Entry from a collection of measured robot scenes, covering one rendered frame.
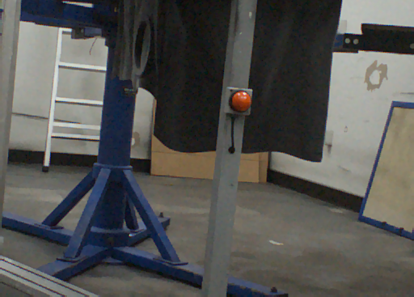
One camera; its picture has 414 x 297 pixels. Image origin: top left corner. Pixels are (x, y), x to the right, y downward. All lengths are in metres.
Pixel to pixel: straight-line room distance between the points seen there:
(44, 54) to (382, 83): 2.58
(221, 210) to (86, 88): 4.95
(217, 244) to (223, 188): 0.11
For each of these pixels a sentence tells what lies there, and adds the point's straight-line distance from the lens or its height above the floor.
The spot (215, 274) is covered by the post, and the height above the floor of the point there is 0.31.
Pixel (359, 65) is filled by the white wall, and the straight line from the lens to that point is 5.72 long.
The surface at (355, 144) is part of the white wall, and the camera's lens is 5.65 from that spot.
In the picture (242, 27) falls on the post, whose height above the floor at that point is 0.79.
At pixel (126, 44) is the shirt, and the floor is 0.77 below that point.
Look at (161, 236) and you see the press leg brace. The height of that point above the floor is 0.13.
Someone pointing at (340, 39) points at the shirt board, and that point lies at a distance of 3.07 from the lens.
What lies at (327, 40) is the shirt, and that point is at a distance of 2.01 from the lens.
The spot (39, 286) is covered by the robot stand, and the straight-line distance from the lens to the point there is 1.79.
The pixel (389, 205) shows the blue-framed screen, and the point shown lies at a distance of 4.94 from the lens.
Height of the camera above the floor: 0.65
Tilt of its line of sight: 3 degrees down
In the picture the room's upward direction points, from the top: 6 degrees clockwise
